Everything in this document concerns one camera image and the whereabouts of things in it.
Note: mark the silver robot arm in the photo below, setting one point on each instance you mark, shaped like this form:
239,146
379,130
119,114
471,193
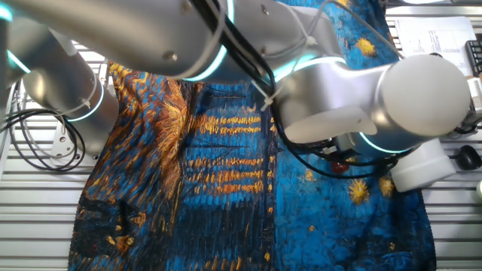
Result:
414,98

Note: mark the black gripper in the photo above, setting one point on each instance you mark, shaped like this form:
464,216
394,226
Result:
348,152

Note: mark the printed white paper sheet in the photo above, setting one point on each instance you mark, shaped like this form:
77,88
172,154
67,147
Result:
433,37

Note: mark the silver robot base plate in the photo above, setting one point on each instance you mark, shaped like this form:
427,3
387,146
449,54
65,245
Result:
62,148

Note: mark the white plastic jug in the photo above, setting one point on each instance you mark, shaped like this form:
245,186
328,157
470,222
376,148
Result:
421,169

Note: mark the starry night painted tablecloth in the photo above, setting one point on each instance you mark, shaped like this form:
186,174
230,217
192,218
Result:
226,226

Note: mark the black keyboard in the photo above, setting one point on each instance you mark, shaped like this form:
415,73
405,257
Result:
475,56

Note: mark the black round knob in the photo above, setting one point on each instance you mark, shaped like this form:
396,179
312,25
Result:
468,158

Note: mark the ribbed silver camera box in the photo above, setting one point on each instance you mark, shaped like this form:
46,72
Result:
476,94

